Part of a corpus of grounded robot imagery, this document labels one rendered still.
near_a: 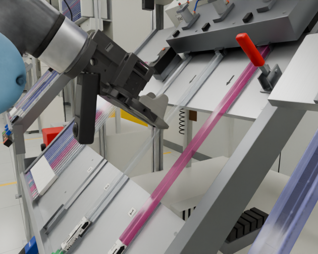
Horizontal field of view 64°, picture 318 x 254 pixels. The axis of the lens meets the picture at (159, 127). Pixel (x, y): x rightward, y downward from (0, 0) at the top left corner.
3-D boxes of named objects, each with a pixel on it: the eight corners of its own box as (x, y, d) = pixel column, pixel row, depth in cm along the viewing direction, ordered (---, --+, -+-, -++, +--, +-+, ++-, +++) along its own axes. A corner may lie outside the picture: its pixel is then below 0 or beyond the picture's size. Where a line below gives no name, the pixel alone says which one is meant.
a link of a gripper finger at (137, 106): (161, 116, 44) (121, 88, 40) (157, 124, 44) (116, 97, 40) (149, 114, 48) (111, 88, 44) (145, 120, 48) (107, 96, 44)
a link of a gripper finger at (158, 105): (187, 108, 49) (151, 81, 44) (172, 135, 48) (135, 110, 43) (178, 107, 51) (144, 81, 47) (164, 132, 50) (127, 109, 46)
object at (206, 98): (274, 139, 39) (261, 118, 37) (111, 101, 94) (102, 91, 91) (363, 1, 47) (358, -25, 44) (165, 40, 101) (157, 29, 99)
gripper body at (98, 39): (158, 73, 44) (101, 25, 37) (134, 116, 43) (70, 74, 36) (138, 73, 50) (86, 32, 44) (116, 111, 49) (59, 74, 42)
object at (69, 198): (106, 373, 29) (86, 369, 28) (34, 178, 84) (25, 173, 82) (200, 233, 34) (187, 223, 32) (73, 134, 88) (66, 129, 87)
